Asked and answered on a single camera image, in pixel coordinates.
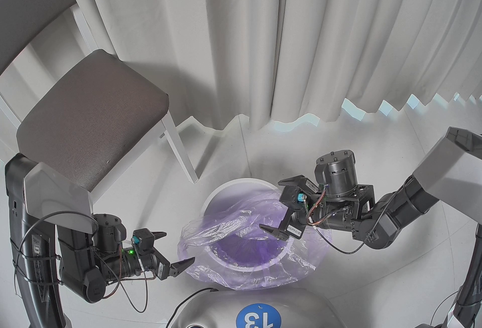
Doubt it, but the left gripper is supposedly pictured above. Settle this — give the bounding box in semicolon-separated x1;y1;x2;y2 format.
124;231;196;281

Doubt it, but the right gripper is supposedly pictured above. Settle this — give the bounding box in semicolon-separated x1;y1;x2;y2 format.
259;175;357;241

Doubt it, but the purple plastic bag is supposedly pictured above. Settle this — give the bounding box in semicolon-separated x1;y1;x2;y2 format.
177;189;334;291

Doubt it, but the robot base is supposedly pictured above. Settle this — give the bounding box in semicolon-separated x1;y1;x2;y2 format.
176;287;345;328

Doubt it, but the white trash bin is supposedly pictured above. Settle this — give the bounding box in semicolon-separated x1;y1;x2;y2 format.
201;177;299;274

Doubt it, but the white chair with grey seat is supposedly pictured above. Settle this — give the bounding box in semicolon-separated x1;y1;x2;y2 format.
0;0;200;207

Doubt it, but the white curtain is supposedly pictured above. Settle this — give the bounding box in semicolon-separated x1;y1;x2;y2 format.
36;0;291;132
269;0;482;124

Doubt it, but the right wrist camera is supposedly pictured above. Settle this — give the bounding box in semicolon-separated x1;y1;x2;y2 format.
279;183;314;213

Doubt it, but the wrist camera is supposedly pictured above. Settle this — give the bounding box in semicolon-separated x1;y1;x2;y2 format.
132;229;154;255
279;183;314;213

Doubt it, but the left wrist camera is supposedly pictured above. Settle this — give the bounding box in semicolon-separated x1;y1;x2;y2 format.
132;229;154;255

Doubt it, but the black cable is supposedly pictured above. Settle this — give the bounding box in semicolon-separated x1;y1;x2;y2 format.
107;267;153;313
166;287;220;328
312;227;377;255
429;291;461;328
17;211;99;274

